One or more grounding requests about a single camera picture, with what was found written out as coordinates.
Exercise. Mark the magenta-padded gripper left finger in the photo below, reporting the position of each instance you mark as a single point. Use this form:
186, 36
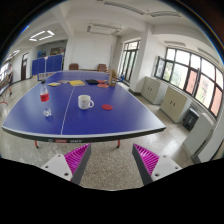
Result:
77, 158

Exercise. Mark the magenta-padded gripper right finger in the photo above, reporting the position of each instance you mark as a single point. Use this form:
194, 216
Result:
146, 159

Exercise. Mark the clear red-labelled drink bottle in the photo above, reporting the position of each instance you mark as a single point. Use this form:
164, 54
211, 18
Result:
44, 97

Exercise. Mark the white mug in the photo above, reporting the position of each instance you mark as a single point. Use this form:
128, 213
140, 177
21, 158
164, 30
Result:
84, 102

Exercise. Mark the black bin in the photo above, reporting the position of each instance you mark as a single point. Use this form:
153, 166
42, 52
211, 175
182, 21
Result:
190, 119

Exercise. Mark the wide white cabinet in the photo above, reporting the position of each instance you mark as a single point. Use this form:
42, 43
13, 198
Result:
175, 105

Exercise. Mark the narrow white cabinet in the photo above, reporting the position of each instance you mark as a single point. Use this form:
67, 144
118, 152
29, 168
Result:
150, 89

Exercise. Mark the large yellow book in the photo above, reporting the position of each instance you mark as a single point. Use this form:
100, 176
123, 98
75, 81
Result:
77, 83

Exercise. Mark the red round pad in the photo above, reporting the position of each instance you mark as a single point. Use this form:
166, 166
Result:
103, 85
101, 81

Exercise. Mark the small yellow book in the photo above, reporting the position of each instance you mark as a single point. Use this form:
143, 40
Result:
54, 84

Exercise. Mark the black flat case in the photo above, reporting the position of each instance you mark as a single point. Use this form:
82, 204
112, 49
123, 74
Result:
91, 81

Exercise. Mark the grey-brown notebook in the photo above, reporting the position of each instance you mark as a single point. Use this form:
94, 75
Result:
62, 81

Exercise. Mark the brown cardboard box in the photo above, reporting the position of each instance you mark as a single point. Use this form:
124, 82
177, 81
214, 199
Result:
112, 78

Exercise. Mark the brown chair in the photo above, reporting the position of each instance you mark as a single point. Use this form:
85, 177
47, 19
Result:
73, 66
102, 67

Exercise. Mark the wide black-framed window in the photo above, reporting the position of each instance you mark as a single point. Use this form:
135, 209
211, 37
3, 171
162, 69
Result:
191, 78

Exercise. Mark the blue folding partition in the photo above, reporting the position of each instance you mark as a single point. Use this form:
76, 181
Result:
46, 65

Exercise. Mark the tall black-framed window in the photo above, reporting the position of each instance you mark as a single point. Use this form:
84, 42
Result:
129, 61

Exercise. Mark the blue table with red legs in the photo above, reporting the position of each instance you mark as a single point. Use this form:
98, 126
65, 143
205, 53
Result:
3, 90

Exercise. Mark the person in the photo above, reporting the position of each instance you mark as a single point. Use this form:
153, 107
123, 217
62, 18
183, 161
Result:
10, 78

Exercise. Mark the dark brown door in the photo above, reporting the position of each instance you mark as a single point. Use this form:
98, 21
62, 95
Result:
24, 68

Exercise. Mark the group of ceiling lights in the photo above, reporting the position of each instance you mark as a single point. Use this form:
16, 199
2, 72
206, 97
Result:
50, 32

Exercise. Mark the ceiling air conditioner unit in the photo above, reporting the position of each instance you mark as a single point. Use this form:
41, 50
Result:
103, 30

